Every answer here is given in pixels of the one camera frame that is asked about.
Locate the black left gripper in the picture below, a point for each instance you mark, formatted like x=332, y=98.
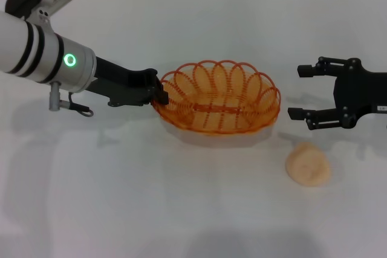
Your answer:
x=124, y=85

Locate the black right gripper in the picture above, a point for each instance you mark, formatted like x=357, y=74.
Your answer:
x=359, y=92

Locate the orange woven plastic basket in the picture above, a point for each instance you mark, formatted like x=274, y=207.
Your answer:
x=220, y=113

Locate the pale round bread bun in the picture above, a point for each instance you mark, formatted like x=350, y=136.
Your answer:
x=308, y=164

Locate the left wrist grey mount post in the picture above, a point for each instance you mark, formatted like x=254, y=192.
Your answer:
x=55, y=98

